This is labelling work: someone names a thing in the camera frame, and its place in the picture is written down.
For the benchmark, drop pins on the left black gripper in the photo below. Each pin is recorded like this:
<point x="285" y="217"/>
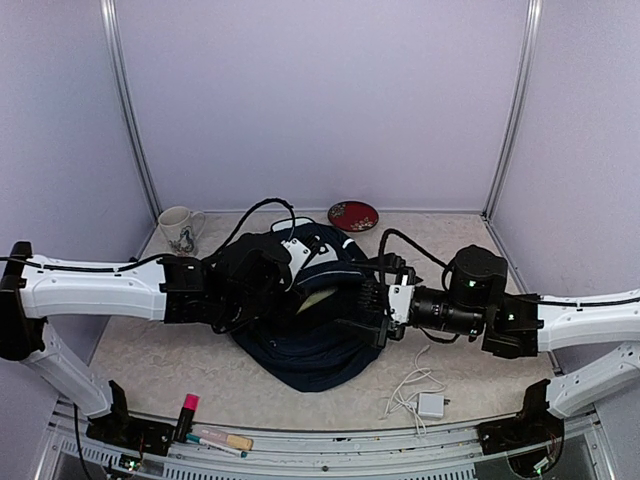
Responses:
<point x="288" y="277"/>

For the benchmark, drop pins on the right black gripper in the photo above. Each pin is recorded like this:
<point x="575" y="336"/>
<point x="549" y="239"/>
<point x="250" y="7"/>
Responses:
<point x="393" y="328"/>

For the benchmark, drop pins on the yellow highlighter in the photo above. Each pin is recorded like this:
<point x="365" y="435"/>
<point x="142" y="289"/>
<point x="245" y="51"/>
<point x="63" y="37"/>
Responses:
<point x="314" y="299"/>

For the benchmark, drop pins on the navy blue backpack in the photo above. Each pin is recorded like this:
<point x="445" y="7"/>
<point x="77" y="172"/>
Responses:
<point x="309" y="352"/>

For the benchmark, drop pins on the pink black highlighter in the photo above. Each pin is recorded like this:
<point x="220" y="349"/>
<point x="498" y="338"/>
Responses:
<point x="187" y="413"/>

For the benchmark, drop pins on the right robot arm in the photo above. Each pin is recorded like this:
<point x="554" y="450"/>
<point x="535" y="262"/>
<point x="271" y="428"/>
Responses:
<point x="473" y="302"/>

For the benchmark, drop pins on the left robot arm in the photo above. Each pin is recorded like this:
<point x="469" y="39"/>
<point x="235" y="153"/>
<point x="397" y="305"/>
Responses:
<point x="226" y="290"/>

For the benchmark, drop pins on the white paper cup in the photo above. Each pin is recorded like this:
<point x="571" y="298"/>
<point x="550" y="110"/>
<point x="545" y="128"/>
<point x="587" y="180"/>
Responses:
<point x="182" y="228"/>

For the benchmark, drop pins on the red floral plate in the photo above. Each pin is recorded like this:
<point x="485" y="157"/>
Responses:
<point x="353" y="216"/>

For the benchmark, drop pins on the white charger adapter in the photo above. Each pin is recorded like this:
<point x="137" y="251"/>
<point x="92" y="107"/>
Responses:
<point x="430" y="406"/>

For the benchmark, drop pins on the teal pen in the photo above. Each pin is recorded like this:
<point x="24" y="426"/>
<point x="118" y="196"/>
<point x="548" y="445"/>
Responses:
<point x="209" y="444"/>

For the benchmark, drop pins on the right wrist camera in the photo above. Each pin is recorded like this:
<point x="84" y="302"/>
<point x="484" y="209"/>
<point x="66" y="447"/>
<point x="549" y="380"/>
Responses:
<point x="396" y="305"/>

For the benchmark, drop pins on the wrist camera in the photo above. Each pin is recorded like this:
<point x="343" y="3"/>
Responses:
<point x="301" y="252"/>
<point x="396" y="305"/>

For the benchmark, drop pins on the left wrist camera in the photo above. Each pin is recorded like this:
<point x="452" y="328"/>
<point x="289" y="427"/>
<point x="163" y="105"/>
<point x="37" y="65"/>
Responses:
<point x="301" y="252"/>

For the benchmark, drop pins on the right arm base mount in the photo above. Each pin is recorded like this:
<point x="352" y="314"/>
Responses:
<point x="532" y="425"/>

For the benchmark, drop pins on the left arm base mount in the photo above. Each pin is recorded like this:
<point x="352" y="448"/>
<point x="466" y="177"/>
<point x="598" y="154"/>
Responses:
<point x="127" y="430"/>

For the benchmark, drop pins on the metal frame rail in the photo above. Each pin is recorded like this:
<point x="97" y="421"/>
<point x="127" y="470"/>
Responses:
<point x="450" y="451"/>

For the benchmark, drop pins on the left corner aluminium post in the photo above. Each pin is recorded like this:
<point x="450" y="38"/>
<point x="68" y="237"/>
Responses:
<point x="118" y="64"/>

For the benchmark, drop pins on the corner aluminium post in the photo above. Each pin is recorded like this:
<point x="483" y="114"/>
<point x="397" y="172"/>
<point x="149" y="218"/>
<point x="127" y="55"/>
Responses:
<point x="118" y="64"/>
<point x="518" y="101"/>

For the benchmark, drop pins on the right corner aluminium post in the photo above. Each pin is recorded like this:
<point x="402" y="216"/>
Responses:
<point x="518" y="101"/>

